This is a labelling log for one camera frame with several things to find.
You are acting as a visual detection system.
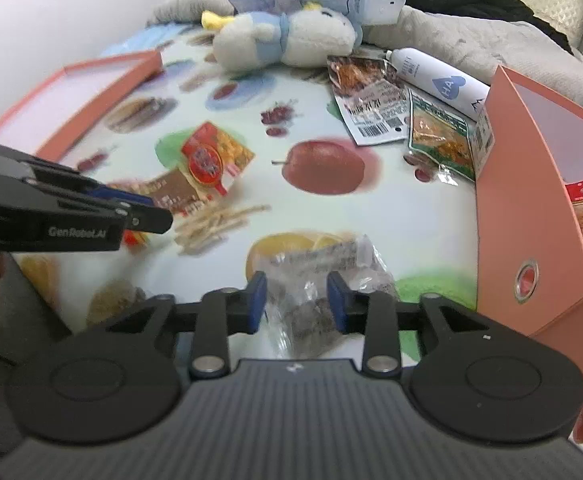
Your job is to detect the white spray bottle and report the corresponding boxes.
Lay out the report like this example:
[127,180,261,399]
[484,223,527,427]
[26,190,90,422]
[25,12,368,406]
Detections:
[384,47,491,122]

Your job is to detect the clear packet with dark snack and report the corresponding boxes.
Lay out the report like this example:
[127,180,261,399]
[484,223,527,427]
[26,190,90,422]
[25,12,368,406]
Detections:
[266,236,399,358]

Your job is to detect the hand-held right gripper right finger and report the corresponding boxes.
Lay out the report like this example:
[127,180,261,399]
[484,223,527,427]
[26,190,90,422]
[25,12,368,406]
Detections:
[325,270,497,378]

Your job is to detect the green snack packet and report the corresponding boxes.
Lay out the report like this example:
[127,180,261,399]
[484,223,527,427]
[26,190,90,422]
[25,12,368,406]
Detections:
[405,89,477,184]

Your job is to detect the pink cardboard box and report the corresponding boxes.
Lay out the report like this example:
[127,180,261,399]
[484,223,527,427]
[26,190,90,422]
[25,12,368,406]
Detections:
[474,64,583,390]

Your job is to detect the white printed packet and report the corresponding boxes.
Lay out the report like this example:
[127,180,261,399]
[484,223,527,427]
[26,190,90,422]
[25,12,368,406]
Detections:
[473,104,495,180]

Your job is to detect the grey duvet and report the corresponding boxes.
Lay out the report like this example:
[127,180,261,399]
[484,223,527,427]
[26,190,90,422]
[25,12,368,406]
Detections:
[146,0,583,128]

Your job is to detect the small shiny red snack packet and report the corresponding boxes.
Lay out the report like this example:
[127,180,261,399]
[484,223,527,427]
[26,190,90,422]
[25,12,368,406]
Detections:
[120,229,153,250]

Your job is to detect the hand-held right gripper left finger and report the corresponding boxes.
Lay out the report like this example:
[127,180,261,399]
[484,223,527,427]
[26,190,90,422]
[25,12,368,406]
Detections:
[106,270,268,380]

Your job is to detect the red label chip packet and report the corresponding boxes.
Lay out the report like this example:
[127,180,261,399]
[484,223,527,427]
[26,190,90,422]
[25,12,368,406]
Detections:
[180,121,256,197]

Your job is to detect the pink box lid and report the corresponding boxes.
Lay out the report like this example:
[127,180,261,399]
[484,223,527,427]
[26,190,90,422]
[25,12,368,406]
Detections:
[0,50,164,173]

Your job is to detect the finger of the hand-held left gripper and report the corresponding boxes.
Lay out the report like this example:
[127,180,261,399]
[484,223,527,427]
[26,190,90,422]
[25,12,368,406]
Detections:
[116,204,174,236]
[20,157,156,207]

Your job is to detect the brown snack packet white back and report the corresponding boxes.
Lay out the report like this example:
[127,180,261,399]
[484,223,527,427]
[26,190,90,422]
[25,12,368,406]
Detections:
[326,54,408,147]

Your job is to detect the white and blue plush toy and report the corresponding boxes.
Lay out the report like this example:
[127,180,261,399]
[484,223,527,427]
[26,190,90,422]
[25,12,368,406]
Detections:
[200,2,358,69]

